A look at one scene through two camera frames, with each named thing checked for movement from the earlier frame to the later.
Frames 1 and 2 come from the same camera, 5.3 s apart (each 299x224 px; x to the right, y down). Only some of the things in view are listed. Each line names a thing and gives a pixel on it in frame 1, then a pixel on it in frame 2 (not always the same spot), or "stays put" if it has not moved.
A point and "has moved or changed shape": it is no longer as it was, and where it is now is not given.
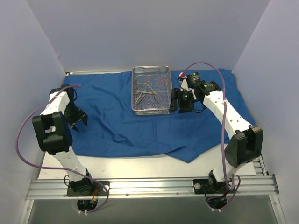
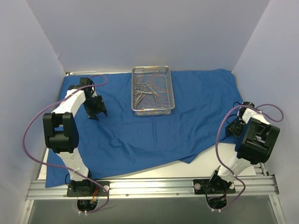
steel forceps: x=140 y=96 stays put
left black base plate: x=88 y=188 stays put
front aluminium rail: x=56 y=189 stays put
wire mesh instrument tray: x=151 y=86 stays put
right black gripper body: x=180 y=101 to x=234 y=127
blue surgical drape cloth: x=192 y=129 has moved or changed shape
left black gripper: x=76 y=116 to x=95 y=107
